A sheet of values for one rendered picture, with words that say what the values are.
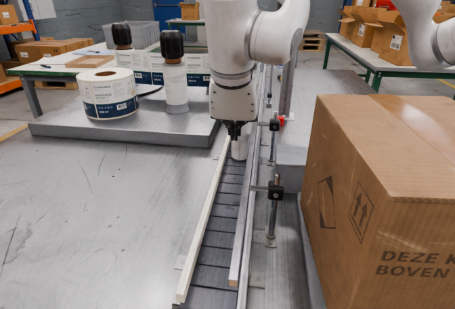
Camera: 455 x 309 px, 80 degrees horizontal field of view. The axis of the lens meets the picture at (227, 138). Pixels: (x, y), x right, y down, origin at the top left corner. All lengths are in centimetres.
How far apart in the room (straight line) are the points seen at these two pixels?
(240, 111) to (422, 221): 36
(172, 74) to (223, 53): 57
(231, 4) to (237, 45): 6
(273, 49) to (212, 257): 36
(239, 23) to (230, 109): 19
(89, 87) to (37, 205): 44
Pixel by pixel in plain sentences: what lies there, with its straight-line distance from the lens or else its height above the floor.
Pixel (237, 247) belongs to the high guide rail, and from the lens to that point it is 42.
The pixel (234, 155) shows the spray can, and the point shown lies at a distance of 75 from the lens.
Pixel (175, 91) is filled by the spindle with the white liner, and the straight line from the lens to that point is 104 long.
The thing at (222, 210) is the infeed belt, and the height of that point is 88.
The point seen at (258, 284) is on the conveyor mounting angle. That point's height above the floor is 83.
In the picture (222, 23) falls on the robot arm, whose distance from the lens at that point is 44.
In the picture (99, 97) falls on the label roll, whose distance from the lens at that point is 107.
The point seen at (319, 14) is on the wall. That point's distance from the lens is 879.
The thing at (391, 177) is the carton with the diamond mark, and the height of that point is 112.
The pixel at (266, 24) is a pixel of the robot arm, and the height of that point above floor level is 125.
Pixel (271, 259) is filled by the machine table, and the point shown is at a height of 83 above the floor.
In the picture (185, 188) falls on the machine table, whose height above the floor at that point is 83.
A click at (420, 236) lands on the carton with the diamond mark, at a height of 107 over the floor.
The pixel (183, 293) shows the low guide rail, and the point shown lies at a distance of 44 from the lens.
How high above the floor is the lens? 129
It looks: 28 degrees down
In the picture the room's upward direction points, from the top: straight up
